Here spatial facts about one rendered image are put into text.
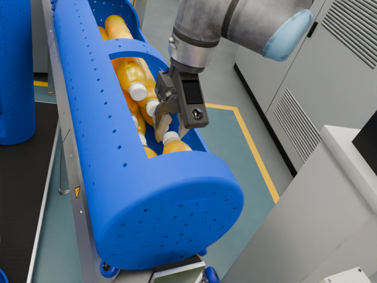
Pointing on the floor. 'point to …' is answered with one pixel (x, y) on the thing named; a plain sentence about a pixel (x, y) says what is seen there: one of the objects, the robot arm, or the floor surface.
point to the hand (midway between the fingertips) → (169, 139)
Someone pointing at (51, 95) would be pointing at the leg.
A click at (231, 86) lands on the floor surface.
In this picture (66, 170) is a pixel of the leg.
